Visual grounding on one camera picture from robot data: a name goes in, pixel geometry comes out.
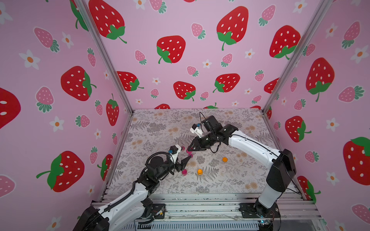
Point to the aluminium right rear corner post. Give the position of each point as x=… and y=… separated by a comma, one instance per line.
x=309, y=32

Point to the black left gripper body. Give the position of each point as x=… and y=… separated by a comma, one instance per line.
x=166, y=167

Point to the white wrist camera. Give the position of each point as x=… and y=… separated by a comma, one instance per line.
x=197, y=130
x=174, y=151

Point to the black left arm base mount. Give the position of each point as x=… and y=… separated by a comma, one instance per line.
x=153, y=212

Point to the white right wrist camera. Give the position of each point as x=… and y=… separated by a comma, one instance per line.
x=197, y=130

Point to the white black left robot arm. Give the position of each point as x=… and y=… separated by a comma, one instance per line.
x=135, y=203

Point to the aluminium right table edge rail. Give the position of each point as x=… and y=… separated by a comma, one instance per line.
x=278, y=145

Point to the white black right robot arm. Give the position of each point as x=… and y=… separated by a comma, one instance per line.
x=280, y=164

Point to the aluminium front base rails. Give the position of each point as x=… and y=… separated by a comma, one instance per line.
x=227, y=212

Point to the aluminium left table edge rail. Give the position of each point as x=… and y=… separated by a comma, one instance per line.
x=115, y=160

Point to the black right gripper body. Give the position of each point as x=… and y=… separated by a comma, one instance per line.
x=201, y=141

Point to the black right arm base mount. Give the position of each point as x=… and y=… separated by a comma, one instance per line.
x=251, y=210

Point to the aluminium left rear corner post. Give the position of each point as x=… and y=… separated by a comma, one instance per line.
x=87, y=17

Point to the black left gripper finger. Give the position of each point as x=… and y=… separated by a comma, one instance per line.
x=178, y=157
x=183, y=163

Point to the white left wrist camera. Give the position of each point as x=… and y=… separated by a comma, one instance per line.
x=174, y=151

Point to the aluminium corner post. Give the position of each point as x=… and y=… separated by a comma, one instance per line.
x=87, y=17
x=309, y=32

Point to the aluminium table edge rail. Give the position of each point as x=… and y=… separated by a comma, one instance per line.
x=115, y=160
x=278, y=145

